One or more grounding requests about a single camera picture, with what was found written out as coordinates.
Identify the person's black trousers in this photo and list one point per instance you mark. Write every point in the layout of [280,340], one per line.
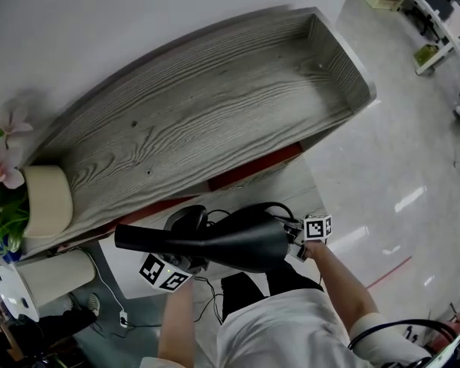
[245,293]

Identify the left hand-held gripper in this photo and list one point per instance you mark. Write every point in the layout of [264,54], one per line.
[165,275]

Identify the pink flowers with green leaves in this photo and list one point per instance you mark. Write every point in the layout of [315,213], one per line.
[4,175]

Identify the person's white shirt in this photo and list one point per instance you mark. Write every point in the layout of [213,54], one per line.
[291,332]

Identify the white desk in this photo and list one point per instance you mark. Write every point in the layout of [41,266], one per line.
[450,33]

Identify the person's left forearm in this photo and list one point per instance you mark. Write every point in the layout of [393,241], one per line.
[176,320]

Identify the green box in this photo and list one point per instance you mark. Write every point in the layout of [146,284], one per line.
[426,54]

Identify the cream flower pot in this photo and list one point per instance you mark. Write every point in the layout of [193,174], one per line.
[48,201]

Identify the person's right forearm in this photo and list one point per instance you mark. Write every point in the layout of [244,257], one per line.
[341,286]

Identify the grey wooden table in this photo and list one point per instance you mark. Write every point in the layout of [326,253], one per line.
[222,102]

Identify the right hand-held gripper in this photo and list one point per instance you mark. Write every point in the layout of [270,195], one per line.
[317,228]

